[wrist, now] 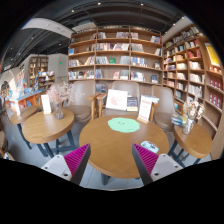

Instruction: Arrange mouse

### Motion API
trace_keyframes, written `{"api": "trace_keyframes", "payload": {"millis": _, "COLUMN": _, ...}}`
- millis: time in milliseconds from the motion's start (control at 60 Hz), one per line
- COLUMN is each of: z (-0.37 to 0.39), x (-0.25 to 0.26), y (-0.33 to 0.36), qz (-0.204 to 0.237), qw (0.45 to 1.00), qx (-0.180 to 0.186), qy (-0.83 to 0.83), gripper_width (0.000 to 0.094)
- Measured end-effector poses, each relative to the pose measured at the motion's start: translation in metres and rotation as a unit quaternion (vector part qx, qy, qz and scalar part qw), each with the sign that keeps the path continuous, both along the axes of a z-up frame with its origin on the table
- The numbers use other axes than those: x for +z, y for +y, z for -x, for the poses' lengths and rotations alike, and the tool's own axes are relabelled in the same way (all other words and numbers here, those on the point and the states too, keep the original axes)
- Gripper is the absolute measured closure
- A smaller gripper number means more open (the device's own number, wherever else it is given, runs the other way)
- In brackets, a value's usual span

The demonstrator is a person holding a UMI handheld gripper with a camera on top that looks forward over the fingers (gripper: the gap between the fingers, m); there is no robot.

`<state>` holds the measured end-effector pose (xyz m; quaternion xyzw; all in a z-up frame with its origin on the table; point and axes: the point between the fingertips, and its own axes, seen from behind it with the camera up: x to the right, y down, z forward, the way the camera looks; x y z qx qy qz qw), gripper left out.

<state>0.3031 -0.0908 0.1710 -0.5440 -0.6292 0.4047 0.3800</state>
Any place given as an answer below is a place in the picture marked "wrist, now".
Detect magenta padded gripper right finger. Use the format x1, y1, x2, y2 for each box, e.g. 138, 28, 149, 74
132, 144, 182, 185

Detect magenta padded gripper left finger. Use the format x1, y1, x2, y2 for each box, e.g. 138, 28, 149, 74
42, 144, 91, 185

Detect green round mouse pad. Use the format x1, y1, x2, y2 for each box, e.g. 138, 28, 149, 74
108, 117, 140, 133

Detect round wooden left table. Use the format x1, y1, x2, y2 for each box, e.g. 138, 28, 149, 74
22, 109, 75, 157

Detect round wooden table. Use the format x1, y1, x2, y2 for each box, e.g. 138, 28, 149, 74
168, 124, 212, 164
22, 109, 75, 157
79, 115, 169, 185

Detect round wooden centre table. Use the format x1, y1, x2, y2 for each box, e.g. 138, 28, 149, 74
79, 115, 169, 185

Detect round wooden right table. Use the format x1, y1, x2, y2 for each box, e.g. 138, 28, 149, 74
168, 124, 212, 164

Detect stack of books on chair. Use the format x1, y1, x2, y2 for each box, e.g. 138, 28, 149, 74
171, 115, 187, 126

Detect beige armchair right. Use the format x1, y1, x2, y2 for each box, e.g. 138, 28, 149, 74
150, 84, 177, 132

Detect beige armchair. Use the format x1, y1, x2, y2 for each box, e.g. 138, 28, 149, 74
150, 84, 177, 132
97, 81, 140, 117
66, 80, 99, 123

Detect beige armchair left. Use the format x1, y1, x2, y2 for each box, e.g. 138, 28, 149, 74
66, 80, 99, 123

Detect white table sign left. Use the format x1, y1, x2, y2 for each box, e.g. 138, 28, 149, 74
41, 94, 52, 114

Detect white red table sign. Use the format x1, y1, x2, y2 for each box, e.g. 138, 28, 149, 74
137, 95, 152, 123

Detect dark blue book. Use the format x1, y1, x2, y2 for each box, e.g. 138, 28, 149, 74
127, 97, 138, 111

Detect glass vase dried flowers right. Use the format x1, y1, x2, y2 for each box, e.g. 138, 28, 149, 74
183, 98, 205, 135

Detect glass vase dried flowers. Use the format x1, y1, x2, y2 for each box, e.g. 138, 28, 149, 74
183, 98, 205, 135
47, 82, 73, 120

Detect small round far-left table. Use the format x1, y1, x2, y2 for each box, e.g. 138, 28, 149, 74
10, 106, 44, 153

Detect glass vase dried flowers left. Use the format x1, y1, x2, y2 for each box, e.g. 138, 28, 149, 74
47, 82, 73, 120

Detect white picture board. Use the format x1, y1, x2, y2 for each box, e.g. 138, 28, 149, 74
106, 89, 128, 111

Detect orange blue display counter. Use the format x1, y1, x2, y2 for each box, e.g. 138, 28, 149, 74
6, 90, 42, 111

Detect beige armchair centre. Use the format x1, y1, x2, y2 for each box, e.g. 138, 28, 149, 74
97, 81, 140, 117

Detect far left wooden bookshelf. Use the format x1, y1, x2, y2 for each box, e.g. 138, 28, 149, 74
28, 56, 48, 90

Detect large wooden back bookshelf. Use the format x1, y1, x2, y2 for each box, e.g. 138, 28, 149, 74
67, 25, 165, 88

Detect wooden right wall bookshelf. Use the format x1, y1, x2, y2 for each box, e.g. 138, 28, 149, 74
163, 24, 224, 159

